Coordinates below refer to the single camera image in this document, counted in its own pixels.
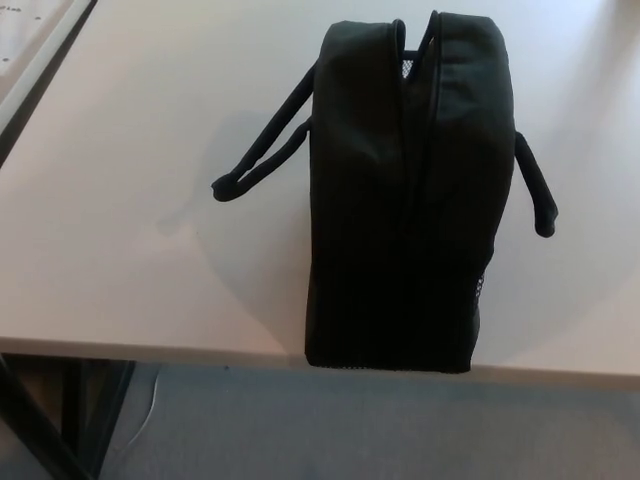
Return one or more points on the black diagonal metal bar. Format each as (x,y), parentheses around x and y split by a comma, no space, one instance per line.
(35,415)

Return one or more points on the black upright desk leg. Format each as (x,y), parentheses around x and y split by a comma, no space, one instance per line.
(102,400)

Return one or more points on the neighbouring white desk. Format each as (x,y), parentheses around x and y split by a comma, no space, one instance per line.
(20,35)

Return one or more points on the black fabric lunch bag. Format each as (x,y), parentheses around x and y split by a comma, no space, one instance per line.
(360,200)

